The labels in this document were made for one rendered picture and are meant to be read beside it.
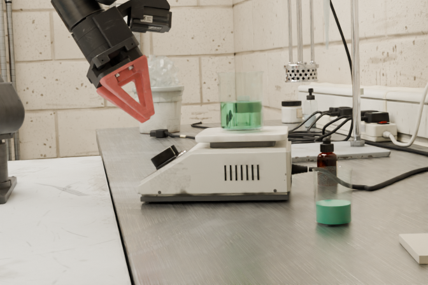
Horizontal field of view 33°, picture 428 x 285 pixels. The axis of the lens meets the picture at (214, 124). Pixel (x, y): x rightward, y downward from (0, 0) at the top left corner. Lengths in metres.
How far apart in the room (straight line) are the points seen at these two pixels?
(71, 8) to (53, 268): 0.41
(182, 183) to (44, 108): 2.45
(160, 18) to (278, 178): 0.27
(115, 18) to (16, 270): 0.41
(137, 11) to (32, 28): 2.39
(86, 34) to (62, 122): 2.40
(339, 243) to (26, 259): 0.30
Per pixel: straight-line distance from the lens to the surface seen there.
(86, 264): 0.69
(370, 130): 1.61
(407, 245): 0.70
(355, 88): 1.43
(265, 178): 0.93
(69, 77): 3.36
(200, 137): 0.94
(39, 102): 3.37
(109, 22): 0.98
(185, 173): 0.94
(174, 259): 0.68
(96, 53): 0.97
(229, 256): 0.69
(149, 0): 1.01
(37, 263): 0.71
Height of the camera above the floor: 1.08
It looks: 5 degrees down
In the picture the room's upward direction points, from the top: 2 degrees counter-clockwise
